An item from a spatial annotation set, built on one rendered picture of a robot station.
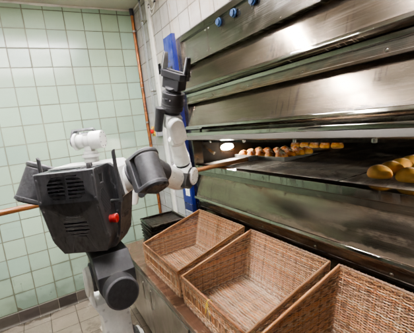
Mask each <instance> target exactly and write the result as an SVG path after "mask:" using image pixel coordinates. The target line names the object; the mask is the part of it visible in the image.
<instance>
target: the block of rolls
mask: <svg viewBox="0 0 414 333"><path fill-rule="evenodd" d="M393 174H395V178H396V180H397V181H399V182H406V183H414V155H408V156H406V157H404V158H398V159H394V160H393V161H387V162H385V163H383V164H381V165H373V166H371V167H370V168H369V169H368V170H367V176H368V177H369V178H375V179H389V178H391V177H392V176H393Z"/></svg>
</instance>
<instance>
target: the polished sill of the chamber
mask: <svg viewBox="0 0 414 333"><path fill-rule="evenodd" d="M204 166H207V165H206V164H199V165H196V166H195V167H196V168H198V167H204ZM204 172H212V173H216V174H223V175H227V176H235V177H239V178H246V179H250V180H258V181H262V182H269V183H274V184H281V185H286V186H292V187H297V188H304V189H309V190H315V191H320V192H327V193H332V194H339V195H343V196H351V197H354V198H362V199H366V200H374V201H377V202H385V203H389V204H397V205H404V206H408V207H414V191H411V190H402V189H396V188H386V187H381V186H371V185H365V184H355V183H350V182H340V181H334V180H324V179H319V178H309V177H303V176H293V175H288V174H278V173H272V172H263V171H257V170H247V169H242V168H232V167H226V166H223V167H219V168H214V169H211V170H205V171H204Z"/></svg>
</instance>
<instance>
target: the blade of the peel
mask: <svg viewBox="0 0 414 333"><path fill-rule="evenodd" d="M318 153H322V152H313V153H312V154H307V155H297V156H292V157H268V156H258V160H267V161H284V162H285V161H290V160H293V159H298V158H301V157H307V156H310V155H315V154H318ZM234 156H235V158H244V157H248V156H251V155H239V154H235V155H234Z"/></svg>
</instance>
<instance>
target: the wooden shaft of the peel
mask: <svg viewBox="0 0 414 333"><path fill-rule="evenodd" d="M246 161H248V158H247V157H244V158H241V159H235V160H231V161H226V162H222V163H217V164H213V165H207V166H202V167H198V168H196V169H197V171H198V172H201V171H205V170H211V169H214V168H219V167H225V166H228V165H234V164H237V163H243V162H246ZM35 208H39V206H38V205H32V204H25V205H19V206H15V207H10V208H6V209H0V216H3V215H8V214H12V213H17V212H21V211H26V210H29V209H35Z"/></svg>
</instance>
